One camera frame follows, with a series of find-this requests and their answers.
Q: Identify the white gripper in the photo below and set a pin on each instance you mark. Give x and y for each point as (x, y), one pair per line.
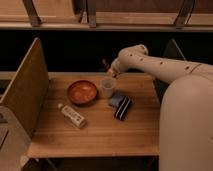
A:
(114, 69)

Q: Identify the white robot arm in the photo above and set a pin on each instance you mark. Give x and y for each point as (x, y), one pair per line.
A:
(186, 114)

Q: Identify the white ceramic cup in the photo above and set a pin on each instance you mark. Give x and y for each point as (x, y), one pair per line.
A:
(107, 87)

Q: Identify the blue cloth piece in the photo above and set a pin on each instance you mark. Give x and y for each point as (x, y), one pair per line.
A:
(115, 100)

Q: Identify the red wooden bowl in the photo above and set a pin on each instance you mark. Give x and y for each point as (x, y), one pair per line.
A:
(82, 92)

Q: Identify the black striped sponge block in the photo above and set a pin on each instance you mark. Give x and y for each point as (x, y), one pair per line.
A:
(122, 108)

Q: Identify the white labelled bottle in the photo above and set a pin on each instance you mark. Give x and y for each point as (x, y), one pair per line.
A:
(78, 120)

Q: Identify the left wooden side panel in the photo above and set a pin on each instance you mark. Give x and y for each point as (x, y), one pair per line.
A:
(23, 98)

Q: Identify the wooden shelf frame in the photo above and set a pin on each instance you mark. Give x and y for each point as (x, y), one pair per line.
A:
(108, 15)

